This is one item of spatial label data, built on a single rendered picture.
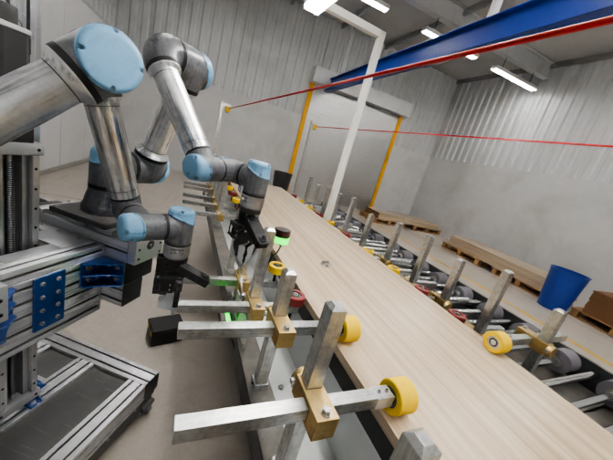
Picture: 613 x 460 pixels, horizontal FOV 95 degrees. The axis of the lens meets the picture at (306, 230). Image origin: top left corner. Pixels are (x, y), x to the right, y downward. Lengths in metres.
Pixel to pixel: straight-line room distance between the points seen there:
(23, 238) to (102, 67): 0.65
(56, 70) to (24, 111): 0.09
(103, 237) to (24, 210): 0.21
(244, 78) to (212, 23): 1.38
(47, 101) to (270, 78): 8.28
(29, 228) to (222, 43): 7.99
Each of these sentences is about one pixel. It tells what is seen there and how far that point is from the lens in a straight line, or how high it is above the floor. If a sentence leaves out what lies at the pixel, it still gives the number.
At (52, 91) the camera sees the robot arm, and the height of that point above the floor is 1.41.
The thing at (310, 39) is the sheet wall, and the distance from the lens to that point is 9.35.
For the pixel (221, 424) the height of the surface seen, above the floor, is 0.96.
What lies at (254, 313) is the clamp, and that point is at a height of 0.85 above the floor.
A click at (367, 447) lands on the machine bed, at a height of 0.78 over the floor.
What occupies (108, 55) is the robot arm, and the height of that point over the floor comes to 1.50.
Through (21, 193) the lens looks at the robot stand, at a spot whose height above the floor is 1.11.
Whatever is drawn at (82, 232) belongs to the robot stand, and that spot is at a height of 0.96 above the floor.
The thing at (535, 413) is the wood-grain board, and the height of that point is 0.90.
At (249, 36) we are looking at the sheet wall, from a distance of 8.99.
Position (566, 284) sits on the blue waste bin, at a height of 0.51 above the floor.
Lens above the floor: 1.43
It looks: 15 degrees down
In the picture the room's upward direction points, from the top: 16 degrees clockwise
